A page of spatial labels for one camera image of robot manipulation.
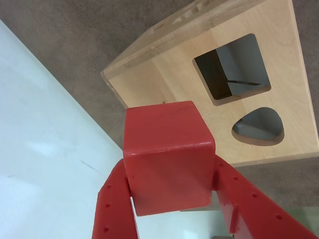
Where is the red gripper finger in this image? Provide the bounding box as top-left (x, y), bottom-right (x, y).
top-left (91, 158), bottom-right (140, 239)
top-left (211, 156), bottom-right (319, 239)

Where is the red cube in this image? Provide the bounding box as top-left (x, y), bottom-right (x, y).
top-left (123, 100), bottom-right (216, 217)

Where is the wooden shape sorter box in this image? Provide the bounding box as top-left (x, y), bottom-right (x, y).
top-left (100, 0), bottom-right (319, 168)

